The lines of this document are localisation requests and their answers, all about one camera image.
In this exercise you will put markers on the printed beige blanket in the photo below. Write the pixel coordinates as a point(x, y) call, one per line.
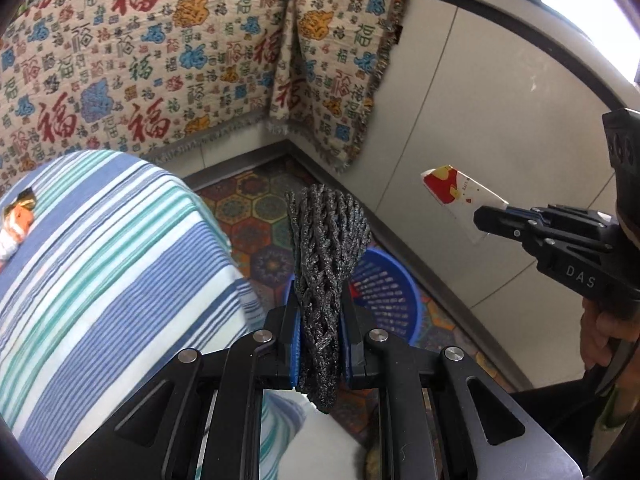
point(150, 60)

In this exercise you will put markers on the blue plastic basket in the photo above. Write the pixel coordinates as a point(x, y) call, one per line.
point(385, 285)

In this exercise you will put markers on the black foam fruit net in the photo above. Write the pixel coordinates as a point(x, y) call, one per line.
point(325, 260)

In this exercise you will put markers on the colourful patterned floor mat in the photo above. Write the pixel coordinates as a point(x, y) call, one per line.
point(250, 210)

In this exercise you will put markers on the blue green striped tablecloth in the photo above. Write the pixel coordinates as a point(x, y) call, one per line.
point(100, 285)

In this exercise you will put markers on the white kitchen cabinet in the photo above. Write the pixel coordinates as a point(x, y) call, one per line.
point(500, 85)

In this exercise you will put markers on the person's right hand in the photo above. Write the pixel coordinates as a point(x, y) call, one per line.
point(597, 330)

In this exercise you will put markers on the orange and white wrapper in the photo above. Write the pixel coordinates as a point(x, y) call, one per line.
point(15, 225)

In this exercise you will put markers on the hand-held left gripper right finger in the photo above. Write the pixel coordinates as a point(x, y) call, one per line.
point(347, 345)

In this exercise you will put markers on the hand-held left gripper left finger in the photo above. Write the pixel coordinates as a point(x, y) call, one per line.
point(294, 345)

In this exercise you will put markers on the white and red paper wrapper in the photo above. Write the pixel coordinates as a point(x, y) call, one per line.
point(460, 190)

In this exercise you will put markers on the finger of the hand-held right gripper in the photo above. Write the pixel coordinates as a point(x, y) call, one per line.
point(565, 247)
point(505, 220)

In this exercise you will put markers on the dark cloth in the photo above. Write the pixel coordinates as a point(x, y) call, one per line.
point(555, 430)

